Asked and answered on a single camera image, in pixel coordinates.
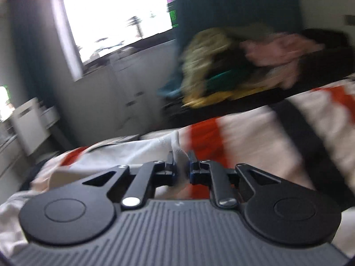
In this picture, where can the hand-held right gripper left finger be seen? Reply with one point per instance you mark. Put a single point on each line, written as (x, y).
(170, 169)

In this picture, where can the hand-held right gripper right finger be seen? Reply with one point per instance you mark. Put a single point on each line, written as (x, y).
(193, 171)

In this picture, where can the white garment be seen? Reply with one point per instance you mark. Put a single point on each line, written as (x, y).
(144, 151)

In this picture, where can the orange white black striped blanket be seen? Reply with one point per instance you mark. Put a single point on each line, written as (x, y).
(249, 144)

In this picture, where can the yellow garment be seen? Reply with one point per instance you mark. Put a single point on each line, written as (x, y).
(222, 97)

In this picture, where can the blue garment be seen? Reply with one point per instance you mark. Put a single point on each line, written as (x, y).
(169, 88)

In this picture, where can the white cabinet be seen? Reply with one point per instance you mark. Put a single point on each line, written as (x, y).
(124, 88)

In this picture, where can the green garment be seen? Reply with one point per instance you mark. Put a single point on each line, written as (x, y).
(224, 79)

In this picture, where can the yellow-green patterned garment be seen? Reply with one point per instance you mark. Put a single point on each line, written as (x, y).
(202, 50)

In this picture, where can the pink garment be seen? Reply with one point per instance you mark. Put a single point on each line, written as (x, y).
(274, 52)

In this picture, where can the white box appliance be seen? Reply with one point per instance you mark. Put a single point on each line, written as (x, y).
(26, 127)

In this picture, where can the bright window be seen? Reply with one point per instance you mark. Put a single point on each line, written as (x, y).
(116, 11)

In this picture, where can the dark teal curtain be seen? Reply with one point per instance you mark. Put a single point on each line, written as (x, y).
(235, 2)

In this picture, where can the dark garment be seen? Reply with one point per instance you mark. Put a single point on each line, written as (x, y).
(330, 52)

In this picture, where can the grey-blue curtain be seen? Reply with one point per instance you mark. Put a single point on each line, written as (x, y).
(33, 47)

